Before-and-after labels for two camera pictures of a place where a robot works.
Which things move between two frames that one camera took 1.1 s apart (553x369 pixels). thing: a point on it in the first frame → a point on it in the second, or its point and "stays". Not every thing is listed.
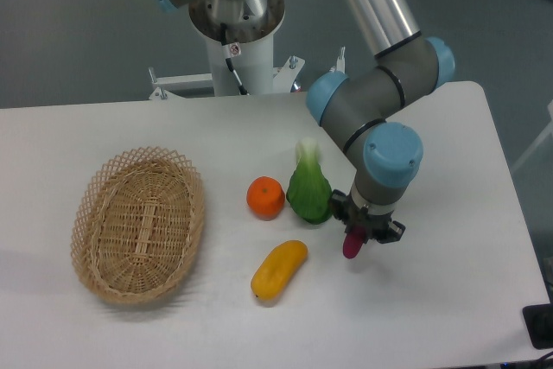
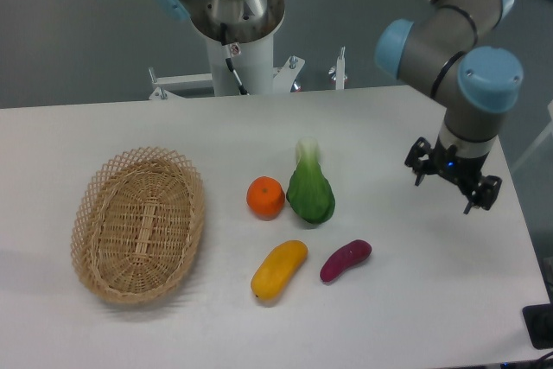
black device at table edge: x=538 y=321 stays
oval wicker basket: x=136 y=224 stays
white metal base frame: x=168 y=86 stays
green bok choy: x=309 y=191 stays
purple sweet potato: x=352 y=243 → x=356 y=251
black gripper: x=373 y=225 → x=459 y=169
